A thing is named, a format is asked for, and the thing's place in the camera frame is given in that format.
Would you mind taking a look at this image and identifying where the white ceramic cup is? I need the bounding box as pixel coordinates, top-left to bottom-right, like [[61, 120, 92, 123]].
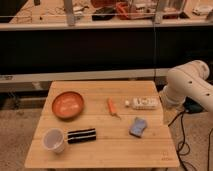
[[42, 128, 65, 154]]

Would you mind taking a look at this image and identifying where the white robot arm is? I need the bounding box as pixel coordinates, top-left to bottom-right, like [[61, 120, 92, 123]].
[[161, 60, 213, 113]]

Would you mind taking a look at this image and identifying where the orange ceramic bowl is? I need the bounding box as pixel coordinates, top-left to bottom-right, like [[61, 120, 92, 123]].
[[52, 91, 84, 119]]

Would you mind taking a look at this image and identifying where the wooden table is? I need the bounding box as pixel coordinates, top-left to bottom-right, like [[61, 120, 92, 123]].
[[25, 81, 179, 169]]

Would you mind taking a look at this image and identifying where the blue sponge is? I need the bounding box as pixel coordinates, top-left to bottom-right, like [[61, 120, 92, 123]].
[[129, 117, 147, 138]]

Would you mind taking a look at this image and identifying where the orange handled screwdriver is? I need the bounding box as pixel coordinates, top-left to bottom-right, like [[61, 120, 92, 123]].
[[107, 98, 121, 119]]

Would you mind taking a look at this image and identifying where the black cable on floor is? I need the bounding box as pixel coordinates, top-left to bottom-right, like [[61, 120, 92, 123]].
[[167, 109, 213, 171]]

